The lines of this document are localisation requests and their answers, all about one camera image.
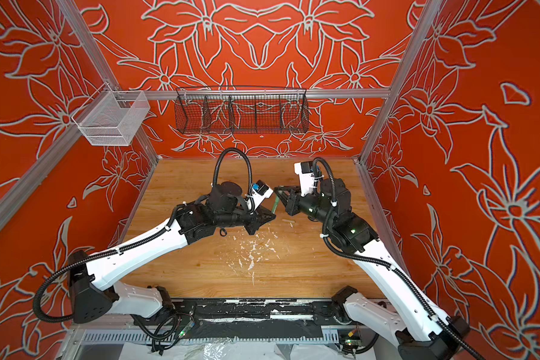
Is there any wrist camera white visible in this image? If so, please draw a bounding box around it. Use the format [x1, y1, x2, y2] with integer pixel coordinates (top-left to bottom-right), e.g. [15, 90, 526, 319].
[294, 161, 317, 197]
[247, 180, 273, 212]

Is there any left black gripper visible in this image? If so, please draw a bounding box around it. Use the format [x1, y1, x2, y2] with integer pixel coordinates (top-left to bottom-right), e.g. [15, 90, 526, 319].
[217, 196, 278, 235]

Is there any black wire mesh basket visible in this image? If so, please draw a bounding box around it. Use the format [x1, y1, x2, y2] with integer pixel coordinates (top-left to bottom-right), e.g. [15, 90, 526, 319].
[174, 86, 310, 135]

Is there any aluminium frame rail right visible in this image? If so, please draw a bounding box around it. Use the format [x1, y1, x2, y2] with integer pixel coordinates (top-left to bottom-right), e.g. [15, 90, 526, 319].
[358, 0, 443, 165]

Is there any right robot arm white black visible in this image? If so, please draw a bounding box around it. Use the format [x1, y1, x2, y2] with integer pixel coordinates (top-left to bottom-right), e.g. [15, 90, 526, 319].
[274, 178, 470, 359]

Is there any clear plastic bin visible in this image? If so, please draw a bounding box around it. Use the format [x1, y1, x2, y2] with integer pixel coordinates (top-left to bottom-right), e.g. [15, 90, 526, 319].
[72, 90, 150, 146]

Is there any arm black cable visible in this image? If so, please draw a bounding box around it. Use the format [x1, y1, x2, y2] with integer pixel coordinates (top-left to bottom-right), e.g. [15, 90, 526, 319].
[312, 157, 487, 360]
[32, 147, 254, 323]

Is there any aluminium frame rail left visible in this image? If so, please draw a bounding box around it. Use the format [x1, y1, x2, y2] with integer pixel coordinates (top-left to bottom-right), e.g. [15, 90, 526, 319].
[0, 125, 83, 232]

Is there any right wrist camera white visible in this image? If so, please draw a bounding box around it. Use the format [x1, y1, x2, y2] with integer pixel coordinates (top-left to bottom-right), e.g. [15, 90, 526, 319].
[294, 161, 317, 197]

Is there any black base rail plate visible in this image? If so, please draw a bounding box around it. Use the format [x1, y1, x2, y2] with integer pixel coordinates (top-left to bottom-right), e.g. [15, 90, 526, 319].
[172, 298, 354, 326]

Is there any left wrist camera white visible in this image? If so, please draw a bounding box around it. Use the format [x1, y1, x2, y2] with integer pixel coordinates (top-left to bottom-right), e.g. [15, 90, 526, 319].
[247, 180, 273, 212]

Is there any dark green pen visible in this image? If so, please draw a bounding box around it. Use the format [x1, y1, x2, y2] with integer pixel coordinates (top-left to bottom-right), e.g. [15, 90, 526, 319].
[271, 194, 281, 214]

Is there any aluminium frame rail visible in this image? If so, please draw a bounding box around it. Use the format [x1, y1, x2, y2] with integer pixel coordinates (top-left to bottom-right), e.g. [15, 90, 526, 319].
[358, 0, 443, 165]
[0, 125, 83, 232]
[142, 88, 390, 101]

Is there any aluminium frame rail back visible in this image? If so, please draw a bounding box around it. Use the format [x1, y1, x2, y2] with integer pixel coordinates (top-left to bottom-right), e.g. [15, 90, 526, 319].
[142, 88, 390, 101]

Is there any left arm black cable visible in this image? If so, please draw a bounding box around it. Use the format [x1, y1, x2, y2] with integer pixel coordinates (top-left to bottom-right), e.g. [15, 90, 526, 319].
[32, 147, 254, 323]

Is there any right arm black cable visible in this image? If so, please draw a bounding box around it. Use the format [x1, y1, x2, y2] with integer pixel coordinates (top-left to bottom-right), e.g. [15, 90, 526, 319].
[312, 157, 487, 360]

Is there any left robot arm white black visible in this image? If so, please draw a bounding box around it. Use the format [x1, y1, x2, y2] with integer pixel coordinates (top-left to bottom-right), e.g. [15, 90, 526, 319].
[68, 181, 275, 324]

